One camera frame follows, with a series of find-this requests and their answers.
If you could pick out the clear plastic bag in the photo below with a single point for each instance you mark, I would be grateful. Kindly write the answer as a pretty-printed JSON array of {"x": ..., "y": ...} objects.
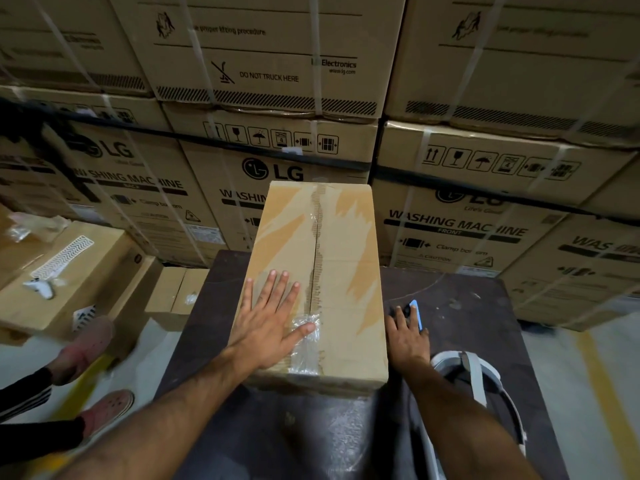
[{"x": 20, "y": 229}]

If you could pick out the stack of large printed cartons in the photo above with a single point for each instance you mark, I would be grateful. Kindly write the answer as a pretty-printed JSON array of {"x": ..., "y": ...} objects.
[{"x": 280, "y": 44}]

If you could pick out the person's right hand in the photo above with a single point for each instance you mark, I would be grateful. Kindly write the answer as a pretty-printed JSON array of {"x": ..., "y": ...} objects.
[{"x": 407, "y": 349}]

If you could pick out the person's right forearm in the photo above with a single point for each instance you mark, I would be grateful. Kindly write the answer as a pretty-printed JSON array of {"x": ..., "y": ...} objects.
[{"x": 460, "y": 429}]

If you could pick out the person's left hand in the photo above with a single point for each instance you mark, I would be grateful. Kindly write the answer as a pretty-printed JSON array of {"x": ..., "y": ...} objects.
[{"x": 265, "y": 334}]

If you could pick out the person's left forearm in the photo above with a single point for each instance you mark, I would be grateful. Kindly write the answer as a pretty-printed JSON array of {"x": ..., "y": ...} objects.
[{"x": 165, "y": 424}]

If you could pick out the small plain cardboard box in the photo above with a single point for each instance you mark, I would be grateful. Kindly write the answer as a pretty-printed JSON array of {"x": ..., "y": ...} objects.
[{"x": 165, "y": 294}]

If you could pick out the cardboard box with zigzag print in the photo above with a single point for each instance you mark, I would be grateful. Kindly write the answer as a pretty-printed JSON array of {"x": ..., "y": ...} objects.
[{"x": 100, "y": 274}]

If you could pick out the white handheld controller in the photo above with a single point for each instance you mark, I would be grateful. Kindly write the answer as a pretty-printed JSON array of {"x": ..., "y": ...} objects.
[{"x": 42, "y": 288}]

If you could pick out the brown taped cardboard box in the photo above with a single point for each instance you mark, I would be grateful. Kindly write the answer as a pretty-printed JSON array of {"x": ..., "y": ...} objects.
[{"x": 340, "y": 274}]

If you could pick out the white VR headset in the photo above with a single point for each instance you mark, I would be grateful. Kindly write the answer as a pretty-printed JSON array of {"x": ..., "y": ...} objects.
[{"x": 475, "y": 374}]

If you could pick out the plain brown cardboard box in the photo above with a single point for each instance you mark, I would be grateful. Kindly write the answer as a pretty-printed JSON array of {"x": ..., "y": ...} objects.
[{"x": 15, "y": 264}]

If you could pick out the blue tape dispenser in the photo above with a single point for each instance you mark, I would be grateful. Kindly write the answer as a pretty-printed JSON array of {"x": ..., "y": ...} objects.
[{"x": 418, "y": 314}]

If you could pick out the cardboard box with arrow label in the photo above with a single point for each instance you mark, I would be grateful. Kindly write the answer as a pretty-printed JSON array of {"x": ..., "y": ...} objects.
[{"x": 135, "y": 294}]

